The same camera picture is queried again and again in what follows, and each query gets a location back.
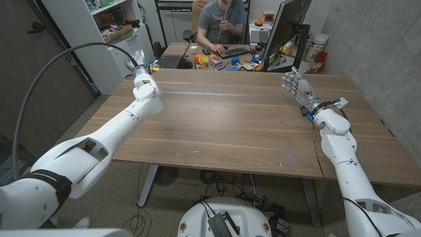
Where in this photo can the black monitor stand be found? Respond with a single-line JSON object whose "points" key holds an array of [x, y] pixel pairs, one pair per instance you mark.
{"points": [[301, 46]]}

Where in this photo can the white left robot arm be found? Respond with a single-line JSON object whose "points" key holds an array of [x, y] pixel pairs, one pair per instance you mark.
{"points": [[108, 131]]}

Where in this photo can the white shelf cabinet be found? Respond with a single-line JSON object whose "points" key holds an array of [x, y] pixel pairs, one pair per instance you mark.
{"points": [[108, 66]]}

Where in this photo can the yellow plastic cup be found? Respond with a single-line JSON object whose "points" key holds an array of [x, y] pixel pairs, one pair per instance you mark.
{"points": [[204, 60]]}

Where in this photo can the black computer mouse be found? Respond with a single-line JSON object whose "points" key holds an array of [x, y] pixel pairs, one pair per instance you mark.
{"points": [[206, 51]]}

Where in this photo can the tan office chair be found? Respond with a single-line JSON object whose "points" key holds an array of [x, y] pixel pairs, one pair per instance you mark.
{"points": [[197, 13]]}

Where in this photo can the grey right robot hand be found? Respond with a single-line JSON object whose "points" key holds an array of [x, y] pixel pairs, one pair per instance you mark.
{"points": [[304, 89]]}

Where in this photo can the person in grey t-shirt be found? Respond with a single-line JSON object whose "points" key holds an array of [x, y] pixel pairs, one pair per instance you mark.
{"points": [[213, 19]]}

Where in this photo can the black box on robot base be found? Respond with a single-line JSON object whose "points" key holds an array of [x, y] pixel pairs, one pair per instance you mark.
{"points": [[218, 227]]}

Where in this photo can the black keyboard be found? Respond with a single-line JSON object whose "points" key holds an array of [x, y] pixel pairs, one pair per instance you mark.
{"points": [[234, 52]]}

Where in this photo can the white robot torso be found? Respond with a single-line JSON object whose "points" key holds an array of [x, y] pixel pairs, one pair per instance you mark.
{"points": [[65, 233]]}

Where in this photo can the red plastic container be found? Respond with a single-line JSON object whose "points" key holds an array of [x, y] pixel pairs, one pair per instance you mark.
{"points": [[320, 57]]}

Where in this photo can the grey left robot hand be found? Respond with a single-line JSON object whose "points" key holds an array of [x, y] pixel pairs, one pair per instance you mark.
{"points": [[139, 64]]}

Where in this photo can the small white cube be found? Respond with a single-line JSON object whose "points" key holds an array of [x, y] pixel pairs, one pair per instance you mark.
{"points": [[194, 50]]}

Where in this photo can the white round canister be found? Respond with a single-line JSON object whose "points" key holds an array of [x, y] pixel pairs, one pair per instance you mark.
{"points": [[317, 44]]}

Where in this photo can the grey table leg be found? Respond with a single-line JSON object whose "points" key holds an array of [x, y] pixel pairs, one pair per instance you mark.
{"points": [[310, 200]]}

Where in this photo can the blue plastic cup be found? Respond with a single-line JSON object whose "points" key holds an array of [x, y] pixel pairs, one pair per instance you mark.
{"points": [[235, 61]]}

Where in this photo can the wooden desk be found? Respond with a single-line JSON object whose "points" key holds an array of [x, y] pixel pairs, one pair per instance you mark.
{"points": [[177, 49]]}

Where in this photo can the white paper wrist tag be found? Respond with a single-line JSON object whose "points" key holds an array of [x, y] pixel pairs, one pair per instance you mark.
{"points": [[342, 102]]}

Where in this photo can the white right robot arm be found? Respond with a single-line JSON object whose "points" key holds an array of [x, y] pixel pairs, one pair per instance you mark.
{"points": [[348, 171]]}

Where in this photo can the orange wooden box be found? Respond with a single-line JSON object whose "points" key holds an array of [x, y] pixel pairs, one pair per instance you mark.
{"points": [[268, 16]]}

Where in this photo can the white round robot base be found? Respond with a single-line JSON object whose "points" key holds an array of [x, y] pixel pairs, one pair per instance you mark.
{"points": [[245, 214]]}

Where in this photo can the yellow bottle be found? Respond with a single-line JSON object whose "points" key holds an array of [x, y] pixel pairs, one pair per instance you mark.
{"points": [[288, 49]]}

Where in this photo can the white table leg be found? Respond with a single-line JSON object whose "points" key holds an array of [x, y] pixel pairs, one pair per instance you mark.
{"points": [[147, 186]]}

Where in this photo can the black laptop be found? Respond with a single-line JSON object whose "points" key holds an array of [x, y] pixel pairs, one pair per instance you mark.
{"points": [[169, 61]]}

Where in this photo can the white shoe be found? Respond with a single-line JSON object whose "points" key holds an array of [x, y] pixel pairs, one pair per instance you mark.
{"points": [[82, 223]]}

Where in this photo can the brown cardboard box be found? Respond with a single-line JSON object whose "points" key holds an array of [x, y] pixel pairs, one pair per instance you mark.
{"points": [[118, 35]]}

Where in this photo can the black computer monitor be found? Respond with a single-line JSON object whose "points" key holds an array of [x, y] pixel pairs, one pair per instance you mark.
{"points": [[286, 23]]}

